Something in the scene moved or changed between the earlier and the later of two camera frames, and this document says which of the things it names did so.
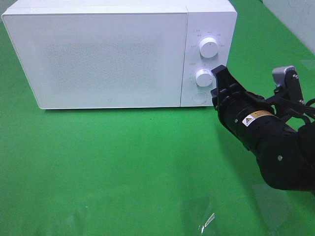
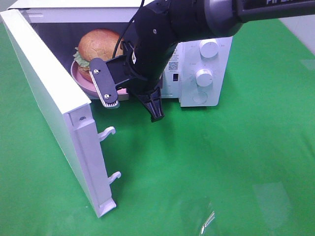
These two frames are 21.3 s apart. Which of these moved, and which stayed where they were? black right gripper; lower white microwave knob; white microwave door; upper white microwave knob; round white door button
Moved: white microwave door; black right gripper
Stayed: upper white microwave knob; lower white microwave knob; round white door button
